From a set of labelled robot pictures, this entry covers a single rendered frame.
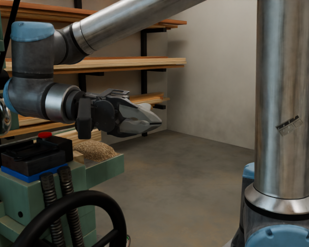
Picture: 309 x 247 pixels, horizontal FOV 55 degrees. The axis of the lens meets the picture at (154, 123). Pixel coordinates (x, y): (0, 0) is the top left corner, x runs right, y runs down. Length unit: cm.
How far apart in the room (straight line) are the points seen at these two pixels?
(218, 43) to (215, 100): 75
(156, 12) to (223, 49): 333
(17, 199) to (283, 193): 51
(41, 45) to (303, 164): 59
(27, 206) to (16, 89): 27
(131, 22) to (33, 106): 30
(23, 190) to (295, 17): 57
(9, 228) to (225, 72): 362
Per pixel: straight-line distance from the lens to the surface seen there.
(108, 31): 78
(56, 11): 295
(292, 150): 60
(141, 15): 75
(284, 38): 57
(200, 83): 427
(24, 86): 73
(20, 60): 73
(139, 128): 62
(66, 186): 64
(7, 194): 68
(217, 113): 416
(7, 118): 93
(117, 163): 90
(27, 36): 72
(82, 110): 61
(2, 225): 69
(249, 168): 83
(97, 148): 88
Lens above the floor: 120
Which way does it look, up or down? 13 degrees down
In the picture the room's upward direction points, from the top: straight up
